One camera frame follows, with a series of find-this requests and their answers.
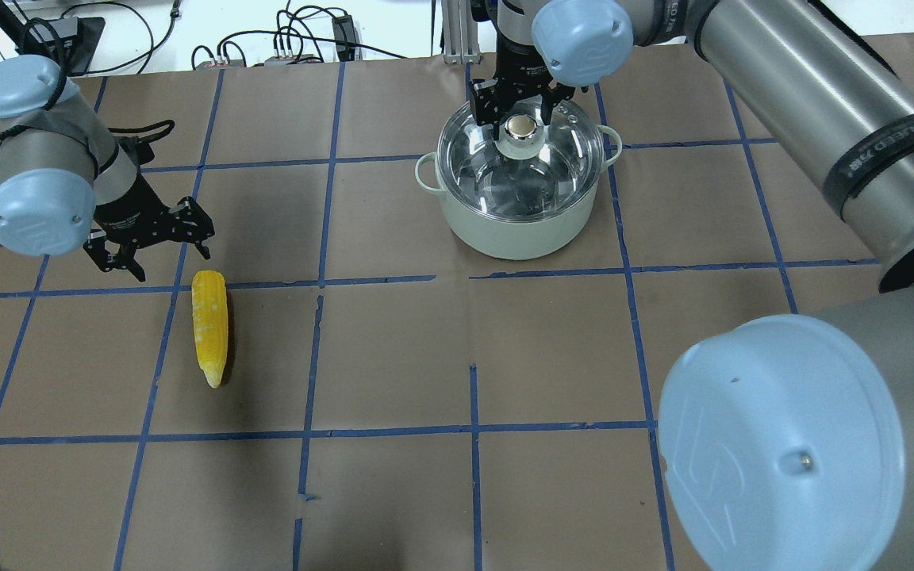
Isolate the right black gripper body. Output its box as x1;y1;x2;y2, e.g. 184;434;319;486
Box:
493;48;555;112

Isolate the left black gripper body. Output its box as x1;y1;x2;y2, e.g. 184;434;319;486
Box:
90;174;181;252

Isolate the yellow corn cob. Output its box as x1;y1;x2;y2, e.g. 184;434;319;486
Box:
191;270;229;388

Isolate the glass pot lid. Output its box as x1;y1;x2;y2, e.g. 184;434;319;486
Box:
435;97;620;223

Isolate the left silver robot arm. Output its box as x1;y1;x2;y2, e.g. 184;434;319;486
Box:
0;55;215;282

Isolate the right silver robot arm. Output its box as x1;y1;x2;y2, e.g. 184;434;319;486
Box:
467;1;914;570

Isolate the pale green steel pot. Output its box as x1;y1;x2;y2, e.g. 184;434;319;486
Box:
414;97;624;260

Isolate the brown paper table cover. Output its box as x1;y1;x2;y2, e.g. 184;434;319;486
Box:
0;32;914;571

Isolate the aluminium frame post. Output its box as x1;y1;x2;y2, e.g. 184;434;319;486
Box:
441;1;482;65

